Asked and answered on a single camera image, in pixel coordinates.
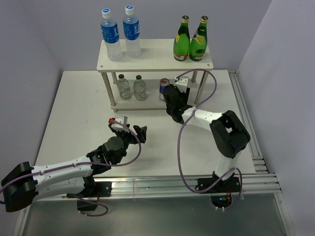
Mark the green glass bottle left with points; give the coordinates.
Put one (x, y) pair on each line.
(182, 40)

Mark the red blue energy can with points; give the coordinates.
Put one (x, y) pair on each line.
(163, 85)

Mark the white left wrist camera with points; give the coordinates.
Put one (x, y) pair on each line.
(118, 123)

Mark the clear green cap bottle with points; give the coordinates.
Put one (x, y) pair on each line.
(139, 88)

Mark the blue label water bottle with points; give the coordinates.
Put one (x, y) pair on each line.
(132, 32)
(111, 37)

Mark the green glass bottle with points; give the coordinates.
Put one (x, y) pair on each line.
(198, 43)
(182, 40)

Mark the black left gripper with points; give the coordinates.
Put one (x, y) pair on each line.
(140, 132)

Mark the aluminium side rail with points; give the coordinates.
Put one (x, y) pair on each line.
(257, 157)

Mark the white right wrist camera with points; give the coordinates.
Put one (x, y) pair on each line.
(181, 83)

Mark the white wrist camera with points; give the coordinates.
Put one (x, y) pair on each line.
(181, 83)
(118, 123)

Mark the white two-tier shelf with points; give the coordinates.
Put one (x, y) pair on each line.
(156, 62)

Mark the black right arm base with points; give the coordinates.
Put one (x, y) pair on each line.
(221, 193)

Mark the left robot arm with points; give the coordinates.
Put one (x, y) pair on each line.
(26, 184)

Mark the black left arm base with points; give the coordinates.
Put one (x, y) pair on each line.
(89, 199)

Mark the aluminium front rail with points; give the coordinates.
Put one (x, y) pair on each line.
(163, 187)

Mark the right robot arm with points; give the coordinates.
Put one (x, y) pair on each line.
(229, 133)

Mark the green glass bottle right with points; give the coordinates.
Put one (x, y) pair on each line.
(198, 43)

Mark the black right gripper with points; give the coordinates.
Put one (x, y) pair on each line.
(185, 95)

